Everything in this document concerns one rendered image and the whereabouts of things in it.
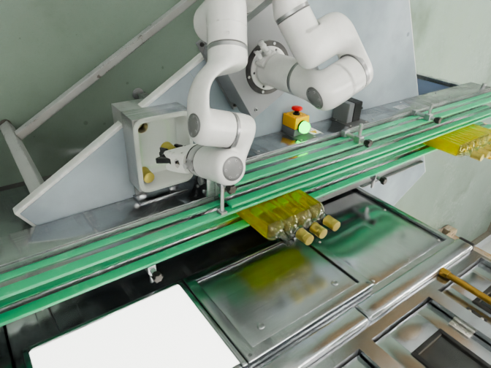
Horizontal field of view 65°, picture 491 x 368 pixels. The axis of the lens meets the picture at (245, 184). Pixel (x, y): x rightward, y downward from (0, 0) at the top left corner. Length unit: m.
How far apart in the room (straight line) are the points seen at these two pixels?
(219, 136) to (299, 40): 0.33
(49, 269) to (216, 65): 0.64
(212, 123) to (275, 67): 0.40
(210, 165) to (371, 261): 0.79
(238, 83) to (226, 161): 0.43
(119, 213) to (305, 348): 0.63
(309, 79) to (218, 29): 0.27
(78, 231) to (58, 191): 0.12
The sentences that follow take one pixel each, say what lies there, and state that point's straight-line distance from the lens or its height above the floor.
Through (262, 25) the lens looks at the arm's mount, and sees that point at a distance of 1.18.
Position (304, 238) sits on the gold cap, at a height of 1.15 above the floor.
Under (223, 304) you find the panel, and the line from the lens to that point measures 1.14.
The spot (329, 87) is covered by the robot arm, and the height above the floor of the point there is 1.16.
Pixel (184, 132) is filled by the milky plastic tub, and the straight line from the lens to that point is 1.16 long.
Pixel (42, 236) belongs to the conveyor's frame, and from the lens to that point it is 1.16.
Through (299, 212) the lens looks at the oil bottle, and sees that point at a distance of 1.24.
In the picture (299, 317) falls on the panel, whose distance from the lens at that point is 1.12.
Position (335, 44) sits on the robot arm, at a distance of 0.99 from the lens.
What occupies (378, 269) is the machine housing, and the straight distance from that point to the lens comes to 1.38.
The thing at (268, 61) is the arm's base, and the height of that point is 0.91.
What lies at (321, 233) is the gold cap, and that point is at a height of 1.16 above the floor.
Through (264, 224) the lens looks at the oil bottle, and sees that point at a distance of 1.17.
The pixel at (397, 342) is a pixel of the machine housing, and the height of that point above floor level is 1.47.
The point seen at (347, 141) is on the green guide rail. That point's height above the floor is 0.92.
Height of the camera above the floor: 1.77
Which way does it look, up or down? 43 degrees down
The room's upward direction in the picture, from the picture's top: 126 degrees clockwise
